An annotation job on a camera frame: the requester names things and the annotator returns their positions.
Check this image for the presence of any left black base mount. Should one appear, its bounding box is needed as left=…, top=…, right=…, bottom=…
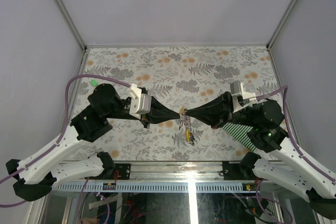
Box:
left=99, top=163, right=131, bottom=180

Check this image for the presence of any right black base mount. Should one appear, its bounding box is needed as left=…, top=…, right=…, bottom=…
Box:
left=221, top=161, right=257, bottom=180

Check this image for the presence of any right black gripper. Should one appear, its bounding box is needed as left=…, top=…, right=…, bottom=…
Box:
left=186, top=90, right=259, bottom=129

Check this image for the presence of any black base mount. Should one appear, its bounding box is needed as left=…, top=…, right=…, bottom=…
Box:
left=221, top=161, right=257, bottom=180
left=99, top=163, right=131, bottom=180

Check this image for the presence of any metal key organizer ring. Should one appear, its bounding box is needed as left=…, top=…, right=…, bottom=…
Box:
left=177, top=111, right=196, bottom=146

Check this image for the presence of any aluminium front rail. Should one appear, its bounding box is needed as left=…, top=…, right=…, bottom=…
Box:
left=39, top=159, right=322, bottom=183

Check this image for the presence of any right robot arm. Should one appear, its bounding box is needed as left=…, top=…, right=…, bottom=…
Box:
left=186, top=91, right=335, bottom=220

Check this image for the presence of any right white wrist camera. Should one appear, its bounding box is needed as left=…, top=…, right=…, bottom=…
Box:
left=230, top=81, right=258, bottom=113

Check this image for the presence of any green striped cloth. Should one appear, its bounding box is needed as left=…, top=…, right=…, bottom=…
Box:
left=223, top=123, right=257, bottom=152

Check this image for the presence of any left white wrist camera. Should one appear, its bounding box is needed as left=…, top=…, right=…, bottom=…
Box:
left=128, top=83, right=152, bottom=119

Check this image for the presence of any blue slotted cable duct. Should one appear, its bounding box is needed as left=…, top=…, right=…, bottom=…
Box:
left=54, top=182, right=245, bottom=193

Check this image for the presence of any green tag key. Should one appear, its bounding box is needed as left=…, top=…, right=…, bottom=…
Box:
left=90, top=79, right=98, bottom=87

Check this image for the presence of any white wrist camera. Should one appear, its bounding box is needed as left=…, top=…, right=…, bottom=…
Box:
left=230, top=81, right=258, bottom=113
left=128, top=83, right=152, bottom=119

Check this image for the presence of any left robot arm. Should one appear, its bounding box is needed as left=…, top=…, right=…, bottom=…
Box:
left=6, top=83, right=180, bottom=201

